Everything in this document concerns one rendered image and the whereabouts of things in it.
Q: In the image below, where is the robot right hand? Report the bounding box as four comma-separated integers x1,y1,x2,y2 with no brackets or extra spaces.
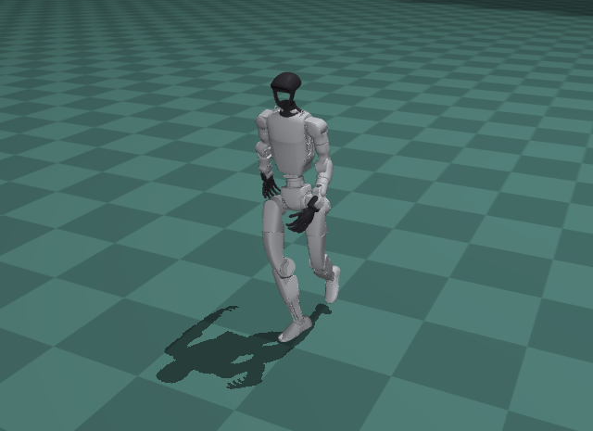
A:
260,173,281,198

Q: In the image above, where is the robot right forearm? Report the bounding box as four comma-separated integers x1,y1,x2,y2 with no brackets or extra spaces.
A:
257,152,273,180

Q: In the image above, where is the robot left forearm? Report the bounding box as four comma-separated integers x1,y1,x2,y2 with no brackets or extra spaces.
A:
312,160,333,209

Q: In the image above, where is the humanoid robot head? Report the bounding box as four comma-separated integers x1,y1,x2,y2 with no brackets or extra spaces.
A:
271,72,303,117

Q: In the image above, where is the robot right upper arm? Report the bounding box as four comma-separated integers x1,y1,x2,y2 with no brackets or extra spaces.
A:
255,109,272,158

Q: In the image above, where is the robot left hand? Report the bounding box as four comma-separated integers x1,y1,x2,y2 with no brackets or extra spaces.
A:
286,196,320,233

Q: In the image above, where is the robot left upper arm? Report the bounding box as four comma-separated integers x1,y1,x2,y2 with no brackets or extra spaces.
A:
305,117,331,173

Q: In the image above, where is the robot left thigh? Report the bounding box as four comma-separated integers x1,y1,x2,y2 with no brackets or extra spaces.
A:
305,194,331,272

